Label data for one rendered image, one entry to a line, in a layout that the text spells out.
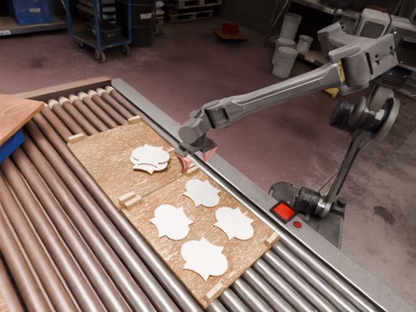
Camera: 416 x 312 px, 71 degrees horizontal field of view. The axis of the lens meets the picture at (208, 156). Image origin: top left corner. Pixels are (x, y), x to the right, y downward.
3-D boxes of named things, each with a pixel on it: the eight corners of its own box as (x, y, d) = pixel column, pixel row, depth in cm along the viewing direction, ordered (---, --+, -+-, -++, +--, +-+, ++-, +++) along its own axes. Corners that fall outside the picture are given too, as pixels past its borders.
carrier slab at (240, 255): (197, 171, 119) (198, 168, 118) (278, 239, 99) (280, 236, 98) (121, 212, 98) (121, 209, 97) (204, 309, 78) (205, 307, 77)
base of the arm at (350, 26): (345, 49, 116) (359, 17, 109) (343, 55, 110) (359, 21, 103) (323, 43, 118) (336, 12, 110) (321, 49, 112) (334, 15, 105)
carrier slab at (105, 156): (140, 122, 140) (140, 119, 139) (196, 171, 119) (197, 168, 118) (66, 146, 119) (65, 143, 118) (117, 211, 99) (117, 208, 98)
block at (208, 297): (218, 285, 82) (220, 280, 81) (223, 290, 81) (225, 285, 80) (203, 298, 79) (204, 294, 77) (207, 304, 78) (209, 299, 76)
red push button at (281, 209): (281, 204, 112) (281, 202, 112) (293, 214, 109) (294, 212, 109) (272, 212, 109) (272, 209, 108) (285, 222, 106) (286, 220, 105)
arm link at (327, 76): (367, 80, 76) (357, 39, 72) (371, 88, 71) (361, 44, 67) (220, 127, 95) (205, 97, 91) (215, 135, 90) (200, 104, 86)
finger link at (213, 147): (216, 163, 105) (218, 141, 100) (202, 171, 101) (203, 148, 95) (202, 155, 109) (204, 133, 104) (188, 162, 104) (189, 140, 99)
